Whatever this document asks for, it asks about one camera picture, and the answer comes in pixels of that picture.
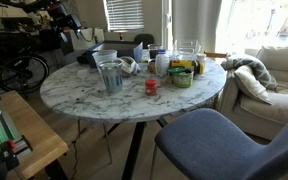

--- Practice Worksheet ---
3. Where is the small jar with red lid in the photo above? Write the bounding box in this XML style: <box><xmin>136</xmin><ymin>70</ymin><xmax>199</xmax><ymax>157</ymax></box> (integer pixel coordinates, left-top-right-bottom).
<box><xmin>144</xmin><ymin>78</ymin><xmax>158</xmax><ymax>97</ymax></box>

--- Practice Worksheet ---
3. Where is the small white bottle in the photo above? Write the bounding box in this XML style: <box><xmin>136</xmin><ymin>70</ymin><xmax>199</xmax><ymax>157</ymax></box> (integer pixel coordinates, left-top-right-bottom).
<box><xmin>196</xmin><ymin>53</ymin><xmax>207</xmax><ymax>66</ymax></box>

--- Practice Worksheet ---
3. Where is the clear cup with blue print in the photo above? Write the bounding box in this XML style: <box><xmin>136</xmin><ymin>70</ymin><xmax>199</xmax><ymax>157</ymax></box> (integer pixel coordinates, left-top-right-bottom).
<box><xmin>98</xmin><ymin>58</ymin><xmax>125</xmax><ymax>94</ymax></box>

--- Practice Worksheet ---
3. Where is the clear plastic storage container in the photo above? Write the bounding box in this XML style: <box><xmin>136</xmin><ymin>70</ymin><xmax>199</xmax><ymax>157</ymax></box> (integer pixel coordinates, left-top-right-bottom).
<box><xmin>173</xmin><ymin>39</ymin><xmax>202</xmax><ymax>61</ymax></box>

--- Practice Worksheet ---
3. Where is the white window blind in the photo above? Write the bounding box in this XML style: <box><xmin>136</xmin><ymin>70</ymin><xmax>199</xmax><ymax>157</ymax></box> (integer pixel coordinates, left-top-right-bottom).
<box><xmin>103</xmin><ymin>0</ymin><xmax>145</xmax><ymax>33</ymax></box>

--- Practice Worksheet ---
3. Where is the blue upholstered chair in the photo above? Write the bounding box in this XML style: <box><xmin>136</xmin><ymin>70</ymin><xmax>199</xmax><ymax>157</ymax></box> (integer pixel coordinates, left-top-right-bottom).
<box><xmin>149</xmin><ymin>107</ymin><xmax>288</xmax><ymax>180</ymax></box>

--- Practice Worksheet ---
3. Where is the dark blue cardboard box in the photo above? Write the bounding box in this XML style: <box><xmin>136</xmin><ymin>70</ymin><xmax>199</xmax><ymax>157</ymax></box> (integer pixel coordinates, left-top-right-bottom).
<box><xmin>85</xmin><ymin>40</ymin><xmax>144</xmax><ymax>68</ymax></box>

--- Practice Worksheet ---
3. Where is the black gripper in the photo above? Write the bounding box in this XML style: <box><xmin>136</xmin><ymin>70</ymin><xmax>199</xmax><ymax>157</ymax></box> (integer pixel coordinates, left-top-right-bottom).
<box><xmin>48</xmin><ymin>2</ymin><xmax>84</xmax><ymax>44</ymax></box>

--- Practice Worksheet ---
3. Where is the glass with dark liquid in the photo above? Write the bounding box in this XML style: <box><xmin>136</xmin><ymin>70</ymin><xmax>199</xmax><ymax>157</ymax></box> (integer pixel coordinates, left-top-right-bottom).
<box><xmin>147</xmin><ymin>43</ymin><xmax>163</xmax><ymax>60</ymax></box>

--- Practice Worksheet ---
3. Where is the metal rail with red clamp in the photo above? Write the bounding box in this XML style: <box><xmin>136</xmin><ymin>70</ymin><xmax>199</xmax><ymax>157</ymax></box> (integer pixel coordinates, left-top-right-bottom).
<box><xmin>0</xmin><ymin>91</ymin><xmax>34</xmax><ymax>171</ymax></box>

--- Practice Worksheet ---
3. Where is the small amber jar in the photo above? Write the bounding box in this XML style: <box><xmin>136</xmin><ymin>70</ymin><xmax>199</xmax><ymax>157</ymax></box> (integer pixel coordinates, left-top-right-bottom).
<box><xmin>147</xmin><ymin>59</ymin><xmax>157</xmax><ymax>74</ymax></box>

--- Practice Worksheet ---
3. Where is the white bottle with blue cap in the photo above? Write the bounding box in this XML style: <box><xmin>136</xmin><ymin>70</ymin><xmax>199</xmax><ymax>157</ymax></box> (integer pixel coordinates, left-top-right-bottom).
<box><xmin>154</xmin><ymin>49</ymin><xmax>170</xmax><ymax>79</ymax></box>

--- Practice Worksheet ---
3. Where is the thin floor cable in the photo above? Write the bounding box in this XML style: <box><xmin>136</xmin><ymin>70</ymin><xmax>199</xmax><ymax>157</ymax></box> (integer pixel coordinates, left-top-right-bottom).
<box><xmin>69</xmin><ymin>139</ymin><xmax>82</xmax><ymax>180</ymax></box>

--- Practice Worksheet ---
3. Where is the wooden bench table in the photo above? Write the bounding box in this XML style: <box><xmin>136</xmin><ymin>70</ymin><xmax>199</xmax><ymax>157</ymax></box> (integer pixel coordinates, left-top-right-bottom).
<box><xmin>0</xmin><ymin>89</ymin><xmax>70</xmax><ymax>180</ymax></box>

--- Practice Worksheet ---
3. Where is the yellow mustard bottle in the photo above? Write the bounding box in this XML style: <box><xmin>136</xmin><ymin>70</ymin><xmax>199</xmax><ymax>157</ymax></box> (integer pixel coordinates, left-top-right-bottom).
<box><xmin>169</xmin><ymin>59</ymin><xmax>205</xmax><ymax>76</ymax></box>

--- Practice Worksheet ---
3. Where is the beige throw pillow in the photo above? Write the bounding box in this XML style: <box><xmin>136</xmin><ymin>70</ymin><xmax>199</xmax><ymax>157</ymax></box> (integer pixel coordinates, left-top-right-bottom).
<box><xmin>234</xmin><ymin>64</ymin><xmax>272</xmax><ymax>106</ymax></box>

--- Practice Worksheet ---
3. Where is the white tote bag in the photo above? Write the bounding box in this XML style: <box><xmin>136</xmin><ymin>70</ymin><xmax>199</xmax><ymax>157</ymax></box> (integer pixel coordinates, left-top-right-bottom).
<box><xmin>68</xmin><ymin>27</ymin><xmax>106</xmax><ymax>53</ymax></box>

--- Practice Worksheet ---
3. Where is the black shell chair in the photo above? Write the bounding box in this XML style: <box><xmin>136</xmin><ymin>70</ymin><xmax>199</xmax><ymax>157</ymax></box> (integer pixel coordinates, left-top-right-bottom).
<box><xmin>133</xmin><ymin>33</ymin><xmax>155</xmax><ymax>50</ymax></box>

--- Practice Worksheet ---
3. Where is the grey blue dining chair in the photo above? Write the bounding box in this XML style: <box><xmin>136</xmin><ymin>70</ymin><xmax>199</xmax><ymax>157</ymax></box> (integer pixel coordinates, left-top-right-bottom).
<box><xmin>60</xmin><ymin>39</ymin><xmax>114</xmax><ymax>165</ymax></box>

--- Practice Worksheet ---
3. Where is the green lidded container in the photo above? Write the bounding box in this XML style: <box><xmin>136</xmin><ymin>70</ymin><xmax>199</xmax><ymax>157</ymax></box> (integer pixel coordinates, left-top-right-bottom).
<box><xmin>165</xmin><ymin>66</ymin><xmax>195</xmax><ymax>89</ymax></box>

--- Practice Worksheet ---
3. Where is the black bicycle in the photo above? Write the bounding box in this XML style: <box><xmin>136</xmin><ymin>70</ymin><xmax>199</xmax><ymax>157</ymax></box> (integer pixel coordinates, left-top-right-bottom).
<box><xmin>0</xmin><ymin>19</ymin><xmax>51</xmax><ymax>95</ymax></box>

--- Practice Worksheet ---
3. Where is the beige long curtain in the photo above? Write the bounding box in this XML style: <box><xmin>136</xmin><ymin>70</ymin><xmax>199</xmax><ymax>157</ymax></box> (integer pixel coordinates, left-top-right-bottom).
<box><xmin>171</xmin><ymin>0</ymin><xmax>223</xmax><ymax>54</ymax></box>

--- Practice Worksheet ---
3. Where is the cream fabric sofa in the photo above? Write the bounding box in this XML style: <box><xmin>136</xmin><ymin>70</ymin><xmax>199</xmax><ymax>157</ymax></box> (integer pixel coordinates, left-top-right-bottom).
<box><xmin>218</xmin><ymin>45</ymin><xmax>288</xmax><ymax>141</ymax></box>

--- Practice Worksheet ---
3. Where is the frosted translucent plastic cup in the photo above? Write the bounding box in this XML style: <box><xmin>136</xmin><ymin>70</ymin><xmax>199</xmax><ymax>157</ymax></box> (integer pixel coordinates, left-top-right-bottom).
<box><xmin>91</xmin><ymin>49</ymin><xmax>119</xmax><ymax>79</ymax></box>

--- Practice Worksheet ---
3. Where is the grey patterned blanket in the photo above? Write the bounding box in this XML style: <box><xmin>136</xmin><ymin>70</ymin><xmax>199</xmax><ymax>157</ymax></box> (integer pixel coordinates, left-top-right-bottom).
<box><xmin>221</xmin><ymin>55</ymin><xmax>278</xmax><ymax>91</ymax></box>

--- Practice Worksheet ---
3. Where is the black table base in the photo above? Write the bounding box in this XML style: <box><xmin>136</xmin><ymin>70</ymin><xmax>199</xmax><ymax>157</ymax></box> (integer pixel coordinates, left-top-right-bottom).
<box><xmin>107</xmin><ymin>116</ymin><xmax>168</xmax><ymax>180</ymax></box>

